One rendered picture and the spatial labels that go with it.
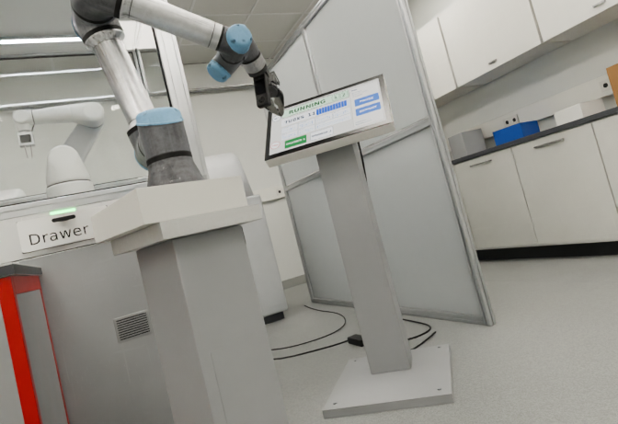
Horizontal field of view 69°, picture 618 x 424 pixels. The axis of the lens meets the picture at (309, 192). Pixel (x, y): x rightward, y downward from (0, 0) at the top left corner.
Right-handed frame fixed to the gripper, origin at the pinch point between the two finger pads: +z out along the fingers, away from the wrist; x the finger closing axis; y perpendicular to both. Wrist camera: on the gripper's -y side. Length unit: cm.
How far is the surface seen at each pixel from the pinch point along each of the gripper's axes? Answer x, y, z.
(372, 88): -33.3, 18.1, 15.0
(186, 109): 41.8, 18.4, -4.1
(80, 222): 76, -31, -5
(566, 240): -120, 48, 208
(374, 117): -32.1, 0.6, 15.0
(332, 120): -15.6, 6.6, 14.9
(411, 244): -25, 16, 124
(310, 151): -5.2, -5.0, 17.1
